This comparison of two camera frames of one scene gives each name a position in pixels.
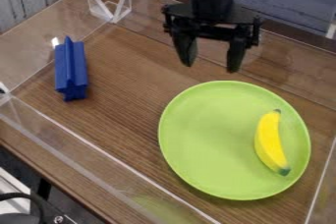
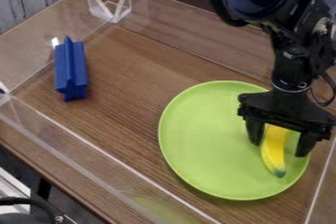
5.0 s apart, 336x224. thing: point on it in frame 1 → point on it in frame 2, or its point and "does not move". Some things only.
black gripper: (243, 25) → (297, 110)
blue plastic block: (69, 70) does not move
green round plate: (208, 140) does not move
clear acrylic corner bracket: (107, 10) does not move
